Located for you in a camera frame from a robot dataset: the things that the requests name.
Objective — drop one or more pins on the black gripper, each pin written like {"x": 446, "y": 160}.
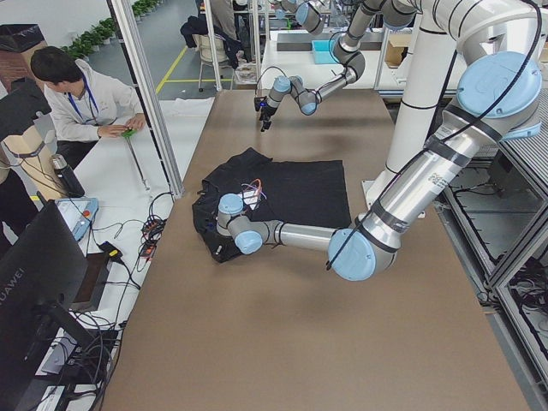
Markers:
{"x": 221, "y": 238}
{"x": 267, "y": 110}

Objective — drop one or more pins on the black printed t-shirt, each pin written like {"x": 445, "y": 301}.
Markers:
{"x": 307, "y": 193}

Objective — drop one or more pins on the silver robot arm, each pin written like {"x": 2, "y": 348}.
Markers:
{"x": 475, "y": 74}
{"x": 342, "y": 49}

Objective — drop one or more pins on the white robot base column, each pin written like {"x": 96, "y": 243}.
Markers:
{"x": 429, "y": 65}

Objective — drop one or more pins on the blue plastic bin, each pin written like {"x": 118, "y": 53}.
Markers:
{"x": 324, "y": 52}

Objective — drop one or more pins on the long metal grabber tool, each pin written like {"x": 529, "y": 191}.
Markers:
{"x": 127, "y": 134}

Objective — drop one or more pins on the blue teach pendant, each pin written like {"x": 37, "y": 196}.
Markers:
{"x": 78, "y": 213}

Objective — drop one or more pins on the black water bottle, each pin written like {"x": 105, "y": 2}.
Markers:
{"x": 67, "y": 177}

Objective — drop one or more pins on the black Huawei monitor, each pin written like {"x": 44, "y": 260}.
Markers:
{"x": 40, "y": 277}

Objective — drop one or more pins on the seated man in grey hoodie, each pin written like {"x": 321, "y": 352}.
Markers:
{"x": 86, "y": 106}

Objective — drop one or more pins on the aluminium frame post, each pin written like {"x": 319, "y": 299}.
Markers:
{"x": 133, "y": 50}

